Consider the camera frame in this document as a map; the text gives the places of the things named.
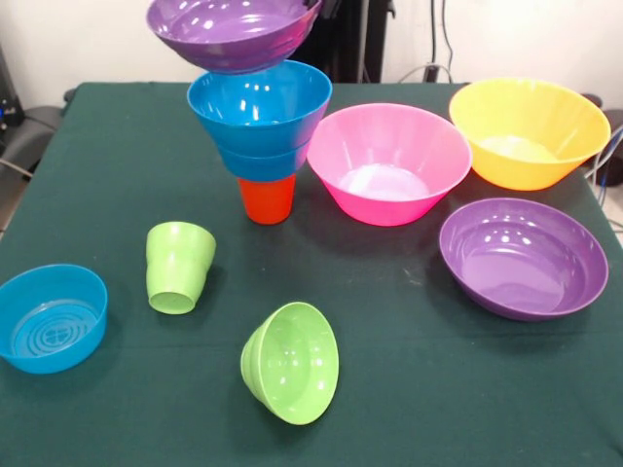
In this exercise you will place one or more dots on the purple bowl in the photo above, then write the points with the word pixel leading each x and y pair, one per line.
pixel 521 262
pixel 233 34

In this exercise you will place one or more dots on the deep smooth blue bowl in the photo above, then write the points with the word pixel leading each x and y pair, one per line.
pixel 258 97

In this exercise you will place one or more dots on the pink bowl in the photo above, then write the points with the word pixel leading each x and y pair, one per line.
pixel 384 146

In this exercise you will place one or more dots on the blue bowl with ringed bottom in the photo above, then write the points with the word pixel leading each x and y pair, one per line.
pixel 263 168
pixel 48 316

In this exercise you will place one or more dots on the orange cup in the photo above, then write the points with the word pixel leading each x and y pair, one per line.
pixel 267 202

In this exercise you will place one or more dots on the green cup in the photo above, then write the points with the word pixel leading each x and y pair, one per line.
pixel 177 265

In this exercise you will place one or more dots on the small green bowl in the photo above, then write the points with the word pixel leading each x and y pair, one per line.
pixel 292 365

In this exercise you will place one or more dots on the yellow-orange bowl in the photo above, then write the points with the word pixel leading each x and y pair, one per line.
pixel 528 121

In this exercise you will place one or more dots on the black rounded seat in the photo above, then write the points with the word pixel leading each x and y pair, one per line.
pixel 36 129

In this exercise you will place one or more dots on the black equipment rack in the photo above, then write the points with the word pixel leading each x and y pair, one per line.
pixel 10 112

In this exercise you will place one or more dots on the dark green tablecloth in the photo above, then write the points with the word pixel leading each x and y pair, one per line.
pixel 438 389

